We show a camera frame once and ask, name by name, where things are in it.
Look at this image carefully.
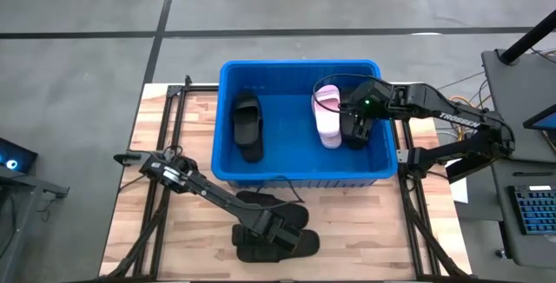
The dark glowing screen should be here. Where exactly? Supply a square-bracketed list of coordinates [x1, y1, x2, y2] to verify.
[0, 136, 39, 174]

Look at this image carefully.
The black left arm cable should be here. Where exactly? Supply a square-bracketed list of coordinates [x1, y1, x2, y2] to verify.
[254, 174, 306, 205]

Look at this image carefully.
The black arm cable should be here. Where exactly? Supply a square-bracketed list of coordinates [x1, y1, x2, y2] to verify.
[254, 174, 306, 205]
[311, 72, 371, 115]

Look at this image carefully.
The black flat bar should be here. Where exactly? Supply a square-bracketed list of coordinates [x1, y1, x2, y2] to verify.
[444, 151, 494, 185]

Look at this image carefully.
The monitor with blue screen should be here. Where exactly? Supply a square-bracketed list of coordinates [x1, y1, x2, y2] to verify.
[523, 103, 556, 133]

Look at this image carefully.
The black aluminium table frame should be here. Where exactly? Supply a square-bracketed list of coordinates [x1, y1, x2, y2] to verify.
[97, 74, 473, 283]

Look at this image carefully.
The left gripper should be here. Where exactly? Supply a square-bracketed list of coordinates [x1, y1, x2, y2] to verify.
[248, 209, 304, 252]

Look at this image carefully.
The black pole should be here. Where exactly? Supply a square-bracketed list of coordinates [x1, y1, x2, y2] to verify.
[499, 9, 556, 65]

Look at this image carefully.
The white paper sheet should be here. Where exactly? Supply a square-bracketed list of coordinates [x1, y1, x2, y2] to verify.
[449, 159, 471, 205]

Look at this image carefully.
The blue plastic bin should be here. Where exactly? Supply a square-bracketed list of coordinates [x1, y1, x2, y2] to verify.
[210, 59, 399, 189]

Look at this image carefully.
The grey desk top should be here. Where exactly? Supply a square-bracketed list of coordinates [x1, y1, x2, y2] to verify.
[480, 48, 556, 163]
[490, 157, 556, 270]

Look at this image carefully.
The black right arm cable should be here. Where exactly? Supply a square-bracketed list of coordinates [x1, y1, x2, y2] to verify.
[311, 72, 371, 115]

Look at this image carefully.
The yellow cable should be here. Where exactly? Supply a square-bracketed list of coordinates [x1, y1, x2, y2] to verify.
[449, 95, 492, 115]

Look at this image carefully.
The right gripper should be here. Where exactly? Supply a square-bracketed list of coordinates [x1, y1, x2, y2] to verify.
[343, 78, 394, 142]

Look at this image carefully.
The grey metal stand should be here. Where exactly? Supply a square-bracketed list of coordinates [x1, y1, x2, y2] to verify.
[0, 164, 70, 283]

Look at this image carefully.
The keyboard with blue keys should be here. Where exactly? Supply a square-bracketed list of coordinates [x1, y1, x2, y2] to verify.
[507, 184, 556, 236]

